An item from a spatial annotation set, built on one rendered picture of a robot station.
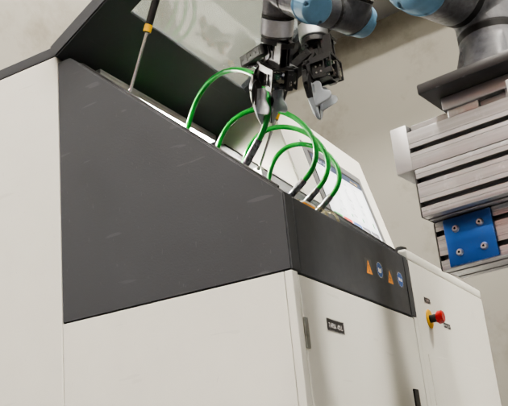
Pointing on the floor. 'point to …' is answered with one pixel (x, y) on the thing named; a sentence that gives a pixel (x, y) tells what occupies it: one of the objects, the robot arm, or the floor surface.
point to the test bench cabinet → (197, 350)
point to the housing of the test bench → (22, 236)
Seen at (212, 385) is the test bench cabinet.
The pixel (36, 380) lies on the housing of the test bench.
